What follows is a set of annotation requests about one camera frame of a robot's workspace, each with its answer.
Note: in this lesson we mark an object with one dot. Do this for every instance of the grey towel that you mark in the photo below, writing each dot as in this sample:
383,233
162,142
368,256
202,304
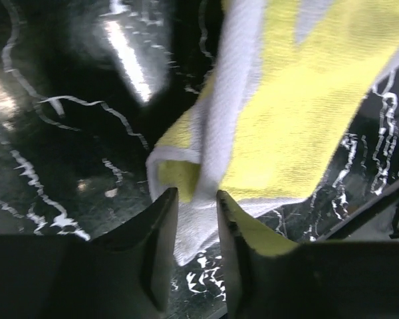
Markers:
288,79

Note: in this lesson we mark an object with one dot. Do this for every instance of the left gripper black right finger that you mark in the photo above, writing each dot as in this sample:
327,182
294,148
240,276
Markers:
269,276

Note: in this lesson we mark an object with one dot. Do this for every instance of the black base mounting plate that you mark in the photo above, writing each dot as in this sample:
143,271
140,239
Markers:
363,215

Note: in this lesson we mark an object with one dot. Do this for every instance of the black marble pattern mat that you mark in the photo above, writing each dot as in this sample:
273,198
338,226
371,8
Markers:
70,157

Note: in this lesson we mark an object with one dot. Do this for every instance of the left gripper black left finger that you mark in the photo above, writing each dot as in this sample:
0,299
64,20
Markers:
124,273

